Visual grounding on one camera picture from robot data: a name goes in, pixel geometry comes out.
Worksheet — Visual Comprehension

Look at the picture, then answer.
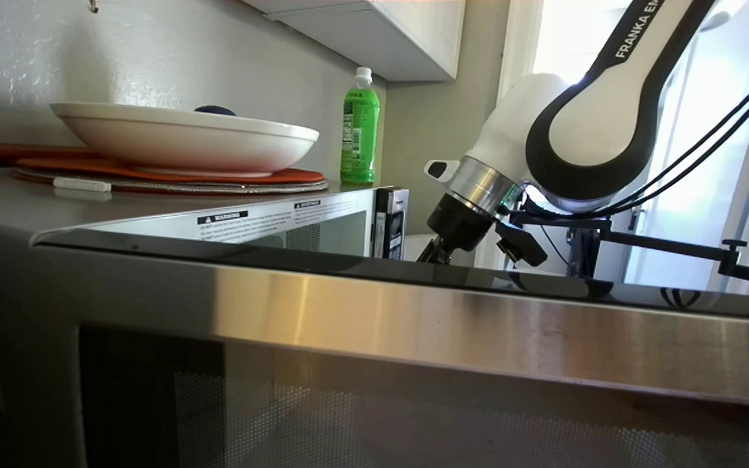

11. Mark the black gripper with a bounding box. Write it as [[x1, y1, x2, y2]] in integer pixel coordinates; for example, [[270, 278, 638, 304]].
[[415, 189, 501, 269]]

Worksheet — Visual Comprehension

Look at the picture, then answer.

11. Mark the stainless microwave oven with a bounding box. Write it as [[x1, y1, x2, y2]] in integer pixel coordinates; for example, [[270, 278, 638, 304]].
[[0, 166, 415, 262]]

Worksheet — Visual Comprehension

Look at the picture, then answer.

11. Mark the green plastic bottle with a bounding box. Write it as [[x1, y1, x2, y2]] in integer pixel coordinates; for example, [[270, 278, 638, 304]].
[[339, 66, 386, 189]]

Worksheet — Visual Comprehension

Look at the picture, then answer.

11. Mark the dark blue object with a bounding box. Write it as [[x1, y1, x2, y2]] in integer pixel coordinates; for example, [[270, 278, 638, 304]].
[[192, 102, 239, 119]]

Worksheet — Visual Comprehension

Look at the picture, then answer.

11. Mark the white bowl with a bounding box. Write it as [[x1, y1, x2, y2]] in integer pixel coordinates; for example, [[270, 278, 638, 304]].
[[51, 102, 322, 175]]

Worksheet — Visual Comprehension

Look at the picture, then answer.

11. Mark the red placemat stack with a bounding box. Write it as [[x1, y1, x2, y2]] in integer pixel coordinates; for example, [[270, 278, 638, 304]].
[[0, 140, 333, 198]]

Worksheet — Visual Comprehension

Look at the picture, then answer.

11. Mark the small white box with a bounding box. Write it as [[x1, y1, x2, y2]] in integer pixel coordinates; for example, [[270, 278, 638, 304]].
[[51, 175, 116, 198]]

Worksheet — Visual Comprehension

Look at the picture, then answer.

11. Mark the white wall cabinet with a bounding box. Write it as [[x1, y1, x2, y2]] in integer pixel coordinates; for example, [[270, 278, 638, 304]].
[[239, 0, 469, 85]]

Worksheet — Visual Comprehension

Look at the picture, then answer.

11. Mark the black camera stand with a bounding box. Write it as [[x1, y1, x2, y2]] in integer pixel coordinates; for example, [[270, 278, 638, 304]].
[[495, 209, 749, 295]]

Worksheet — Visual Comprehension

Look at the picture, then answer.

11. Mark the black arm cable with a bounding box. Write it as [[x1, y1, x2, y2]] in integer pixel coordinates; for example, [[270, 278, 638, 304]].
[[599, 53, 749, 219]]

